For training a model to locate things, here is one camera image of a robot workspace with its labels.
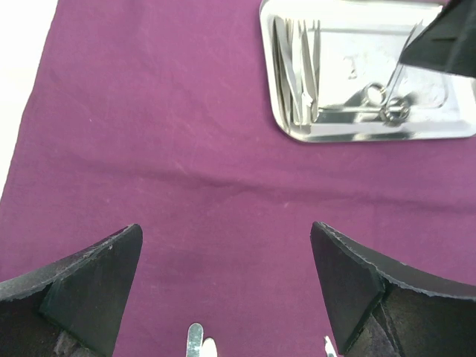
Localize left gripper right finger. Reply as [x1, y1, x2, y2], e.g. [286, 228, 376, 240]
[310, 222, 475, 356]

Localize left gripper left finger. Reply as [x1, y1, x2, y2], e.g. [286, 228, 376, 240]
[1, 224, 143, 356]

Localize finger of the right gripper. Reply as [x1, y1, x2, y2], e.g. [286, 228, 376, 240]
[399, 0, 475, 78]

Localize stainless steel instrument tray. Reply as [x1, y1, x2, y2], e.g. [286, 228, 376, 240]
[260, 1, 475, 143]

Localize steel tweezers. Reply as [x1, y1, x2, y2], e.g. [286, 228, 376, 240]
[185, 322, 204, 357]

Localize thin steel probe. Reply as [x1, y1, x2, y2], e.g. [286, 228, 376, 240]
[274, 17, 321, 126]

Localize purple surgical kit cloth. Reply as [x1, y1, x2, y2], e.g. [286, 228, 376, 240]
[1, 1, 475, 356]

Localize steel surgical scissors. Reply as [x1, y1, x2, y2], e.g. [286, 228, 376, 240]
[324, 335, 338, 357]

